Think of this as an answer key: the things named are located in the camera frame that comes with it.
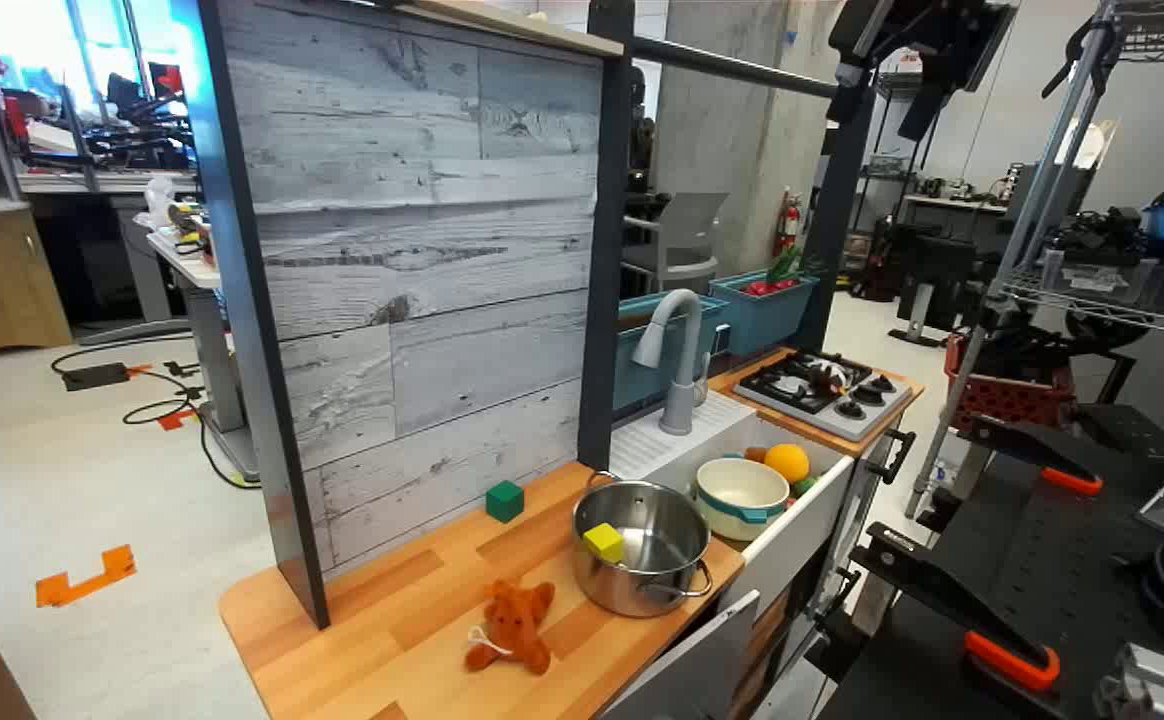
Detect grey toy faucet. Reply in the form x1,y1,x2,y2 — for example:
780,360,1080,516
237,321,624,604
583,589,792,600
629,283,718,440

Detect grey black toy stove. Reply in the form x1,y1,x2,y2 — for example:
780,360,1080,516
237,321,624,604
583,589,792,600
733,347,920,449

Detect orange plush animal toy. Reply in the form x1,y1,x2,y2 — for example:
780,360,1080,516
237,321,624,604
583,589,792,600
459,576,562,682

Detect white toy sink unit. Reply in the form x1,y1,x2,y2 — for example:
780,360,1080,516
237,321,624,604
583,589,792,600
606,391,870,631

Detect grey plastic chair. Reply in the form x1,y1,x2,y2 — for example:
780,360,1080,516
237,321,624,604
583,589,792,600
619,187,733,292

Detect yellow cube block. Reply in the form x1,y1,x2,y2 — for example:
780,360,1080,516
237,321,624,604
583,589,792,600
579,522,632,567

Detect grey wood-look back panel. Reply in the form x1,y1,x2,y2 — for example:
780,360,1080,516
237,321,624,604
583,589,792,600
217,0,608,579

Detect yellow ball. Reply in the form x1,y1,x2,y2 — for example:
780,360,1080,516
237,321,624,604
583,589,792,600
759,440,818,489

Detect stainless steel pot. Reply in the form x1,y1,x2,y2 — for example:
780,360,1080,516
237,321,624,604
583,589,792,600
569,478,721,624

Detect white cabinet door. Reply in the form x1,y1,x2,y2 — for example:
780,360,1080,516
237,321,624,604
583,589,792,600
601,589,763,720

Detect wooden kitchen countertop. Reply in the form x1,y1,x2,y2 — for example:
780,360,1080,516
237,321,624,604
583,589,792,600
217,347,930,720

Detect wooden shelf board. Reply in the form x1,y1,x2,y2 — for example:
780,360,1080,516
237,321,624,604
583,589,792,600
387,0,629,65

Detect white lab desk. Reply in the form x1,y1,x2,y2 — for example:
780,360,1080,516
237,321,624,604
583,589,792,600
115,207,252,434

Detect red black crate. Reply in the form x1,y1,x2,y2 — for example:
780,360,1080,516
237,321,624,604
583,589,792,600
943,334,1080,434

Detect black power adapter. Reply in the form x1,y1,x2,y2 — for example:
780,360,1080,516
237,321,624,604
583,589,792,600
62,355,136,398

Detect grey metal tripod stand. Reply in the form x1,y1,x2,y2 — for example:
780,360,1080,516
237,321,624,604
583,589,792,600
903,0,1133,522

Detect cream bowl teal handles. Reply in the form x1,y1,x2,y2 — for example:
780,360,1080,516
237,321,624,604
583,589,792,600
692,458,797,550

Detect black kitchen frame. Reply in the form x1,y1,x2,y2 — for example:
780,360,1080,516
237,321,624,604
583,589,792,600
188,0,884,631

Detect black oven door handle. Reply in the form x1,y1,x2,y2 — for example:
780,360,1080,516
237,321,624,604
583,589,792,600
878,423,920,489

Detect black clamp orange handle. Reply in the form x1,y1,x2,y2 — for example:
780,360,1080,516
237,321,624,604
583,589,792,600
858,522,1070,702
959,412,1109,505

